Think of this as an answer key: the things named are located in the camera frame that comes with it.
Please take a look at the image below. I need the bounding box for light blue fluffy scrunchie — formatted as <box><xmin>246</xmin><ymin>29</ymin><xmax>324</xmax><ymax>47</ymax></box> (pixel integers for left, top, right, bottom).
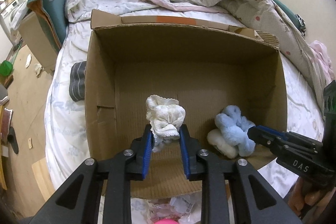
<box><xmin>215</xmin><ymin>105</ymin><xmax>256</xmax><ymax>157</ymax></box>

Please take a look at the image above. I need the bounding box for dark striped folded cloth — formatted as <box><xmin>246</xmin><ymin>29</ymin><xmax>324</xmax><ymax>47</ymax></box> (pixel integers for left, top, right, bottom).
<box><xmin>69</xmin><ymin>61</ymin><xmax>87</xmax><ymax>102</ymax></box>

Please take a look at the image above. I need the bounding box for beige bedside cabinet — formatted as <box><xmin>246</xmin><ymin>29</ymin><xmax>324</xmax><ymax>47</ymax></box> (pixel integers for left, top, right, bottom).
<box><xmin>18</xmin><ymin>12</ymin><xmax>58</xmax><ymax>75</ymax></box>

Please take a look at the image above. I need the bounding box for black slipper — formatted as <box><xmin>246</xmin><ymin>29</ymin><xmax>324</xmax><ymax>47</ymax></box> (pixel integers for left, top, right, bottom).
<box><xmin>7</xmin><ymin>126</ymin><xmax>19</xmax><ymax>154</ymax></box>

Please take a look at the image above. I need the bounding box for teal pillow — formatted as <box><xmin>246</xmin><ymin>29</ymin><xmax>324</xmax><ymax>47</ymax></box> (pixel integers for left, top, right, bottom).
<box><xmin>27</xmin><ymin>0</ymin><xmax>68</xmax><ymax>52</ymax></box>

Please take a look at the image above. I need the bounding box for cream fluffy scrunchie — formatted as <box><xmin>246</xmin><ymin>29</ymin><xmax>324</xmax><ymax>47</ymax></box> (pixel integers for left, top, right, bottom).
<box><xmin>207</xmin><ymin>129</ymin><xmax>238</xmax><ymax>159</ymax></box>

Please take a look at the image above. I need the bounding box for green plastic bucket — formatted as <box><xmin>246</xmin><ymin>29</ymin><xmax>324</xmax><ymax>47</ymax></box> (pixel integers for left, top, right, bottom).
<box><xmin>0</xmin><ymin>60</ymin><xmax>13</xmax><ymax>77</ymax></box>

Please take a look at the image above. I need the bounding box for person's right hand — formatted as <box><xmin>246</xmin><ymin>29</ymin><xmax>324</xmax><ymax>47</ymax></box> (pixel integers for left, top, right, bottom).
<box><xmin>288</xmin><ymin>177</ymin><xmax>335</xmax><ymax>223</ymax></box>

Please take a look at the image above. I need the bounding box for white floral bed sheet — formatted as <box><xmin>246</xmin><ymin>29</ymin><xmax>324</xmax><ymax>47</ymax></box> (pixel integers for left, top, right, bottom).
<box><xmin>45</xmin><ymin>7</ymin><xmax>324</xmax><ymax>197</ymax></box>

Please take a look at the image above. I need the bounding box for white lace scrunchie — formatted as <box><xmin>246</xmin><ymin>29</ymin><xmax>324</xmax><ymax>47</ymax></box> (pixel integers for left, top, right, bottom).
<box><xmin>146</xmin><ymin>95</ymin><xmax>186</xmax><ymax>152</ymax></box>

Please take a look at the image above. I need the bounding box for pink soft ball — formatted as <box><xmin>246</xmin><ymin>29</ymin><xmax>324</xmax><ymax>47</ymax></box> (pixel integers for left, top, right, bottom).
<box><xmin>154</xmin><ymin>218</ymin><xmax>179</xmax><ymax>224</ymax></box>

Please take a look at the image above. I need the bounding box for clear plastic wrapper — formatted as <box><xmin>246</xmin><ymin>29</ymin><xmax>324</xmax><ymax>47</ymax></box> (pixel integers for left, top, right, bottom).
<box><xmin>149</xmin><ymin>192</ymin><xmax>202</xmax><ymax>223</ymax></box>

